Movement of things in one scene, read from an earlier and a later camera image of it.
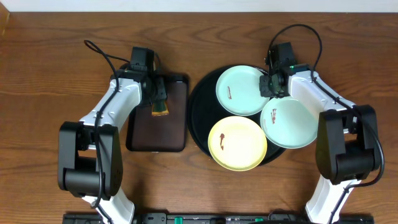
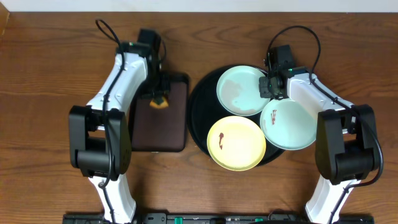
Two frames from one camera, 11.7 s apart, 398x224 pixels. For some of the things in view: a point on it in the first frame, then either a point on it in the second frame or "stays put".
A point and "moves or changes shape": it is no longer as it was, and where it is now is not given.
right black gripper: [264, 90] stays put
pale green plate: [238, 91] stays put
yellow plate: [237, 143] stays put
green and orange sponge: [160, 107] moves or changes shape
